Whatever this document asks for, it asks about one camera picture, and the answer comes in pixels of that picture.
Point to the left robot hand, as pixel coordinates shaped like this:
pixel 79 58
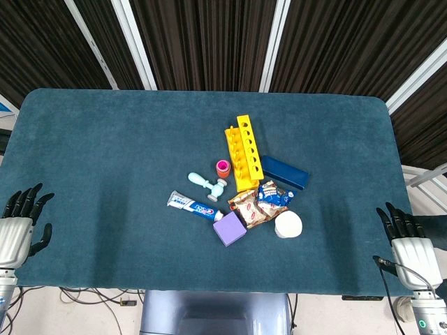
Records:
pixel 14 237

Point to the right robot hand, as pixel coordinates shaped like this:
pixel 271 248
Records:
pixel 415 251

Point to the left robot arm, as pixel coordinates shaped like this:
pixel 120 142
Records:
pixel 6 293

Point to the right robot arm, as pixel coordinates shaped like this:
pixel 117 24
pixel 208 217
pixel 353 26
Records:
pixel 427 312

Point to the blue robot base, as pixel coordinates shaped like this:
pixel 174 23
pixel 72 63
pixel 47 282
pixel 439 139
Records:
pixel 216 312

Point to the white round container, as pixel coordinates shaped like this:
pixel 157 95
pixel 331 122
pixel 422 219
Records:
pixel 288 225

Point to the pink and orange small cup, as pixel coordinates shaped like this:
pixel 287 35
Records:
pixel 223 169

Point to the teal table cloth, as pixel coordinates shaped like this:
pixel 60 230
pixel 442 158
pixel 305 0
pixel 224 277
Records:
pixel 139 174

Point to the blue snack packet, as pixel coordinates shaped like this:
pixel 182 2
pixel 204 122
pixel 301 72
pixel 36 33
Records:
pixel 274 195

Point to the dark blue rectangular box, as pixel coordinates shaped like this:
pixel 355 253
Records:
pixel 284 172

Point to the red and white snack packet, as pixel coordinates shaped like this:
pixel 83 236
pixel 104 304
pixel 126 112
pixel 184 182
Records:
pixel 249 209

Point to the toothpaste tube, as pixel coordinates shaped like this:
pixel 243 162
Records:
pixel 193 206

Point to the purple foam cube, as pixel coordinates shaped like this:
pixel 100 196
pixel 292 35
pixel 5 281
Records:
pixel 230 229

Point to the yellow test tube rack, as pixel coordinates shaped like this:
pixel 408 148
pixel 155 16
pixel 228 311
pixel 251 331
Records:
pixel 244 153

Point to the light blue toy hammer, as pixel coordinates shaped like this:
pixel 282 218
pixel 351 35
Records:
pixel 209 185

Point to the white metal frame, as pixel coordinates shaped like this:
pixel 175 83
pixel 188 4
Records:
pixel 424 176

